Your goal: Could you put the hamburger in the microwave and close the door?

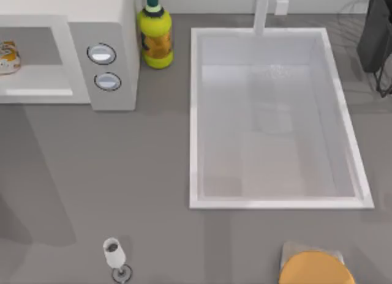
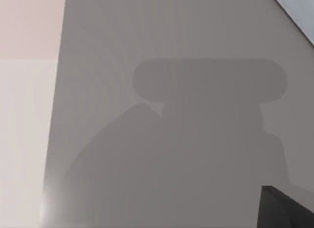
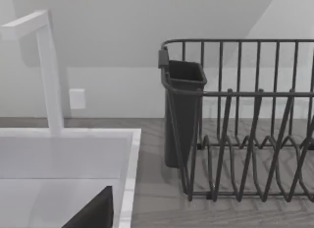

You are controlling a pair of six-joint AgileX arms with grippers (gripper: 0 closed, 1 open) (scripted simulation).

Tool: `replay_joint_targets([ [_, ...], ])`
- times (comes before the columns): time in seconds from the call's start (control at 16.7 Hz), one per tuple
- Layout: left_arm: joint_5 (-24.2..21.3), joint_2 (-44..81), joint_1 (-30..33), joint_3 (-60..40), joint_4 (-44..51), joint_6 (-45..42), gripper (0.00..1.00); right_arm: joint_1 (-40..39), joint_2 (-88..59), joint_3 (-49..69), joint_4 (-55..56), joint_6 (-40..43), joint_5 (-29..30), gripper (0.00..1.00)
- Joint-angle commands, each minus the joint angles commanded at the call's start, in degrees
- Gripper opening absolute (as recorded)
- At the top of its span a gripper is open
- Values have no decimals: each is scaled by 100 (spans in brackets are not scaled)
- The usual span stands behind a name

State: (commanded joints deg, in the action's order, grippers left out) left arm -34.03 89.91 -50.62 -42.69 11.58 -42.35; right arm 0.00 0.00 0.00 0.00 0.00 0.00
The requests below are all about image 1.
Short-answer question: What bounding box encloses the large microwave knob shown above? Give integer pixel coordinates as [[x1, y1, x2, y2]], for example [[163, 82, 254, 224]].
[[86, 43, 118, 65]]

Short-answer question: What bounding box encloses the clear wine glass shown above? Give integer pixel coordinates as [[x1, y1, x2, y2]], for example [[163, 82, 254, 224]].
[[102, 237, 134, 283]]

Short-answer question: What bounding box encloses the white sink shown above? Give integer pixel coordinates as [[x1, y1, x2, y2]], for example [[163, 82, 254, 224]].
[[188, 27, 375, 210]]

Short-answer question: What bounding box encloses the pale microwave oven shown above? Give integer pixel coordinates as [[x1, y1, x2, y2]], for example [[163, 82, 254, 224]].
[[0, 0, 142, 112]]

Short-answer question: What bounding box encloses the tall white tap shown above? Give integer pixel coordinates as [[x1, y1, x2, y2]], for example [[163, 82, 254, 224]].
[[252, 0, 271, 37]]

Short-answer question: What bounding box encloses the orange and white packet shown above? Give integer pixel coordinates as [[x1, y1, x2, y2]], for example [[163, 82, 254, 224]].
[[0, 40, 23, 75]]

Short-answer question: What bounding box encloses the small microwave knob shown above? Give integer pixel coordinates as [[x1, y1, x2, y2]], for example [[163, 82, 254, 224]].
[[93, 72, 123, 92]]

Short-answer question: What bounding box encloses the orange round bread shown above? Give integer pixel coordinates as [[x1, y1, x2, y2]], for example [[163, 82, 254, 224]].
[[278, 250, 357, 284]]

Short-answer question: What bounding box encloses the yellow green bottle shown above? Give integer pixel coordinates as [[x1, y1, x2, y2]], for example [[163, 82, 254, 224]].
[[136, 0, 174, 69]]

